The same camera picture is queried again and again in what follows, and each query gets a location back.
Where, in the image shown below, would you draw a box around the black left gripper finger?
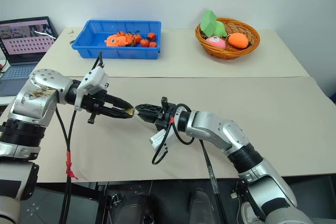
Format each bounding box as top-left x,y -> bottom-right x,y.
104,94 -> 131,110
103,106 -> 132,120

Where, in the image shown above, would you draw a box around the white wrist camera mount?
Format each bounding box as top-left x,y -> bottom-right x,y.
74,66 -> 110,111
149,126 -> 175,154

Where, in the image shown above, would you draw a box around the orange wicker basket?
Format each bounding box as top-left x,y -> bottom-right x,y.
194,18 -> 260,60

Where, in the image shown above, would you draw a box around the open laptop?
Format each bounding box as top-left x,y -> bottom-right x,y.
0,16 -> 58,98

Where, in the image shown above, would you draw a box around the blue plastic bin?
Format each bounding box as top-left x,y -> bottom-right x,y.
71,19 -> 163,60

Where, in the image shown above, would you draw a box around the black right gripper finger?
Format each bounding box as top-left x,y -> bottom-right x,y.
137,114 -> 160,123
134,103 -> 163,115

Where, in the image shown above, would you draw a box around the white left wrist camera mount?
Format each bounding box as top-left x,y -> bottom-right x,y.
74,66 -> 110,111

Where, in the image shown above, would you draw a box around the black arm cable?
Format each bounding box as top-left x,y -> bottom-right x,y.
151,104 -> 228,224
55,50 -> 106,224

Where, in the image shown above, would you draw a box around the orange plush fruit toy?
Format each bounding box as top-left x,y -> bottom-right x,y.
227,32 -> 249,49

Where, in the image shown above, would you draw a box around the pink round toy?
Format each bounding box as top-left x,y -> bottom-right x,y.
205,36 -> 227,50

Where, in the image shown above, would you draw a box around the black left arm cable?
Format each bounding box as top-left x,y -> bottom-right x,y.
55,50 -> 106,224

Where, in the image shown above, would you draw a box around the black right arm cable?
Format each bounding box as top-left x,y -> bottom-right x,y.
151,104 -> 228,224

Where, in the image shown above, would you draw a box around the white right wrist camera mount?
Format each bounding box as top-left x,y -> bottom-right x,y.
149,126 -> 175,154

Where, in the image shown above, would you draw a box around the pale green toy vegetable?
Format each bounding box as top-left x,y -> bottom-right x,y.
212,20 -> 228,38

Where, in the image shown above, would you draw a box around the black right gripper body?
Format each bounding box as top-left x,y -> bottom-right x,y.
154,97 -> 179,132

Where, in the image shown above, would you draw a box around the orange fish toy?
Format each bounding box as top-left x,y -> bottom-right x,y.
104,34 -> 129,48

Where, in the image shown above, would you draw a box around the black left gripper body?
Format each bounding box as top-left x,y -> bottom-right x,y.
82,88 -> 114,125

